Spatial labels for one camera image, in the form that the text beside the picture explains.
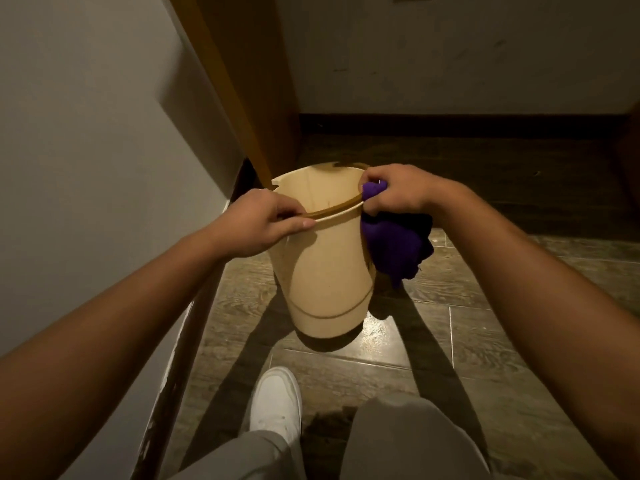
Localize brown wooden door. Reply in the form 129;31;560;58
167;0;304;190

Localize grey trousers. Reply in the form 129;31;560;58
167;394;493;480

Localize person's right forearm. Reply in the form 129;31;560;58
432;184;640;480

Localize white skirting board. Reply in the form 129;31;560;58
131;160;257;480

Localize person's right hand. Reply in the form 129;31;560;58
358;164;457;217

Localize white shoe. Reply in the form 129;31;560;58
248;366;304;446

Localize cream plastic bucket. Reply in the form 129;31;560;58
267;162;377;340

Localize person's left hand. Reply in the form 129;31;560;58
212;189;317;261

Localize person's left forearm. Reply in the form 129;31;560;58
0;220;229;480

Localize purple cloth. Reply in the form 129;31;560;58
360;181;435;290

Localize dark skirting board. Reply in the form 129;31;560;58
299;113;632;141

